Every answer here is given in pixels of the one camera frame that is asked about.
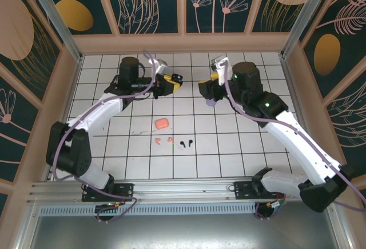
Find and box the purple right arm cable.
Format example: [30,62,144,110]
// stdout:
[224,60,366,208]

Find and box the floral dark wall panel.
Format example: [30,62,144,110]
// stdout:
[323,80,366,184]
[101,0,184,36]
[42,0,120,36]
[299,0,366,100]
[251,0,312,35]
[0,60,43,187]
[0,0,64,104]
[184,0,265,36]

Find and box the grey metal sheet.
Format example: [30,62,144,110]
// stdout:
[24,214,348,249]

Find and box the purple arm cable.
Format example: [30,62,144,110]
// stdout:
[224,60,366,208]
[47,49,161,224]

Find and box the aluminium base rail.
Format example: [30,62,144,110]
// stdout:
[27,176,341,204]

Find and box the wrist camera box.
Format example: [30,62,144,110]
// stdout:
[147,57,169,75]
[210,55,230,86]

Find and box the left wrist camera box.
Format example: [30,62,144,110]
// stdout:
[147,57,169,75]

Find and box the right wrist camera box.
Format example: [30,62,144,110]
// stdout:
[210,55,230,86]

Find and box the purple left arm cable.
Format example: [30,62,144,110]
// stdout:
[47,49,161,224]

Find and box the slotted grey cable duct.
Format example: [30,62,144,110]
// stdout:
[38,204,258,216]

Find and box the aluminium frame post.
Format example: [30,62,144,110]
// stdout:
[22,0,84,63]
[279,0,329,60]

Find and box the orange earbud charging case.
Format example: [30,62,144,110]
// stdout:
[154,118,170,130]

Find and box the aluminium table edge rail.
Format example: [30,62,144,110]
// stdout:
[279,51,325,177]
[42,54,84,183]

